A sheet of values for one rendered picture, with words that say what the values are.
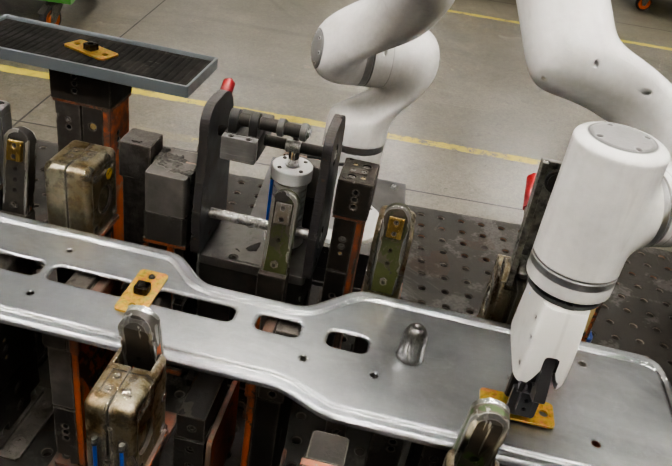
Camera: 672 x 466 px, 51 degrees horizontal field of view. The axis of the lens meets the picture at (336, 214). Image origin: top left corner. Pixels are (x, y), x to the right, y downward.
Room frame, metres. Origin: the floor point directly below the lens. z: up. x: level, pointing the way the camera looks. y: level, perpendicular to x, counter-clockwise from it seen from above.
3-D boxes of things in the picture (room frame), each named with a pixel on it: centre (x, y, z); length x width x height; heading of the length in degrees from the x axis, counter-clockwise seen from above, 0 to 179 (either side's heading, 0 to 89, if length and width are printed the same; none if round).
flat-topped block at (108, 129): (1.03, 0.42, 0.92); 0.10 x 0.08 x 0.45; 85
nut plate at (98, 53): (1.03, 0.42, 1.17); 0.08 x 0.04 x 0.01; 64
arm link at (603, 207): (0.58, -0.24, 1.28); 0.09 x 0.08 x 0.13; 107
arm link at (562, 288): (0.58, -0.24, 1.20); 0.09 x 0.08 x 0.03; 175
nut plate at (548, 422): (0.58, -0.24, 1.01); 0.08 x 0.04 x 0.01; 85
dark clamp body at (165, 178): (0.87, 0.24, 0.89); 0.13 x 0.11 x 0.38; 175
